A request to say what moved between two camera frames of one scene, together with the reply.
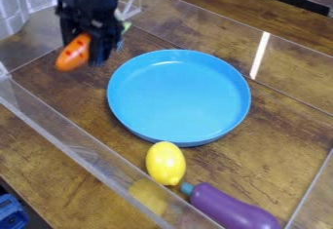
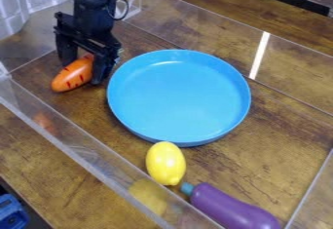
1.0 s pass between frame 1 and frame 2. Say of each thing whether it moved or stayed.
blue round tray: stayed
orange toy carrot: moved
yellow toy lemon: stayed
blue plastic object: stayed
